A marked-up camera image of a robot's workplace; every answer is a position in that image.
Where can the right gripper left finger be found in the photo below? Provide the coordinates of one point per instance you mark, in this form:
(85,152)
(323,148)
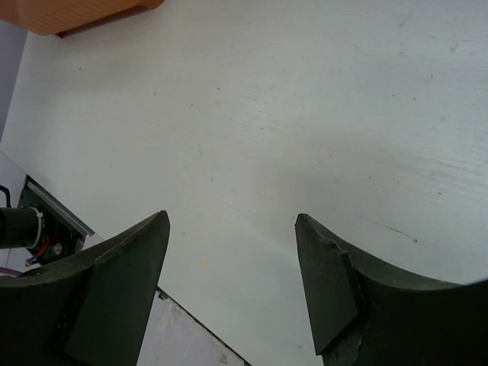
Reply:
(91,308)

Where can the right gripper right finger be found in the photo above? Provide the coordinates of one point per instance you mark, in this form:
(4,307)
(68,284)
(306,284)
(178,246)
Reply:
(365,311)

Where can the orange plastic bin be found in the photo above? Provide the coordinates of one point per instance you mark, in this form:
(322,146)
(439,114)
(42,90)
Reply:
(47,17)

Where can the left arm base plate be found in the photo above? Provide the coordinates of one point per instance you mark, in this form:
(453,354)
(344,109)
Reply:
(41,225)

